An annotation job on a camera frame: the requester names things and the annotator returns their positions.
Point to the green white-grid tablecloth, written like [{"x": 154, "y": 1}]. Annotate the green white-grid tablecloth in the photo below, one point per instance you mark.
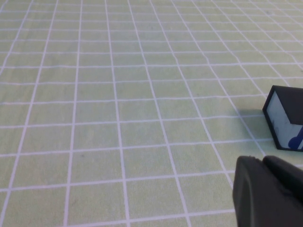
[{"x": 94, "y": 106}]

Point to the black printed glasses case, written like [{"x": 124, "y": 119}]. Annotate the black printed glasses case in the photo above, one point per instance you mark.
[{"x": 291, "y": 106}]

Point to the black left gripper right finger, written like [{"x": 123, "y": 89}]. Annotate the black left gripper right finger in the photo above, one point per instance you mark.
[{"x": 286, "y": 177}]

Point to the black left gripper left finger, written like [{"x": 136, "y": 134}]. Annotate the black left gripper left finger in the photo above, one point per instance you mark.
[{"x": 260, "y": 203}]

